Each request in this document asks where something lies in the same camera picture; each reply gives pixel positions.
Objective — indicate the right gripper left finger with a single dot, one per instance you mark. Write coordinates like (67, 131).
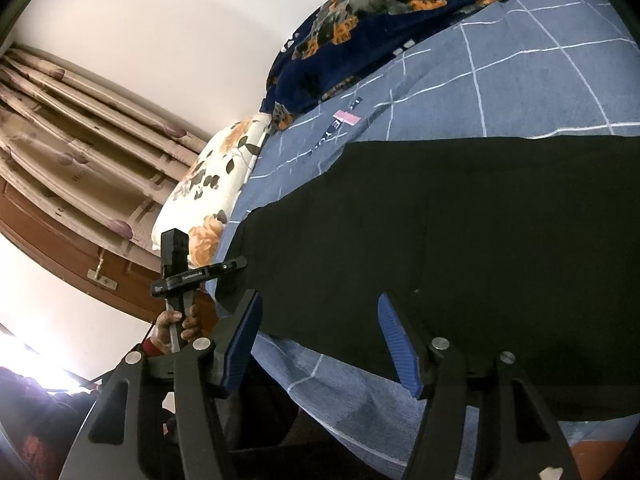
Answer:
(156, 418)

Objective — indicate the blue grid bedsheet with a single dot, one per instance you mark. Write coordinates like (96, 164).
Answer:
(530, 68)

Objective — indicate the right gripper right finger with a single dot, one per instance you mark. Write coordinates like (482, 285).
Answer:
(517, 437)

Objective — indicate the person left hand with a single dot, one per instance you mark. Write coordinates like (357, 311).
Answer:
(189, 328)

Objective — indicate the brown wooden furniture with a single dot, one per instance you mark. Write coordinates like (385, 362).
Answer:
(104, 276)

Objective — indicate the navy dog print blanket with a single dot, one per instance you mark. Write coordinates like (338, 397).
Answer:
(344, 41)

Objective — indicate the black pants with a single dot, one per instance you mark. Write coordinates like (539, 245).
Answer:
(502, 244)

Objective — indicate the white floral pillow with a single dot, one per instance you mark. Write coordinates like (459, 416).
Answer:
(201, 204)

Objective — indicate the beige floral curtain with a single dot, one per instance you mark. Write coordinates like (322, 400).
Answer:
(87, 156)

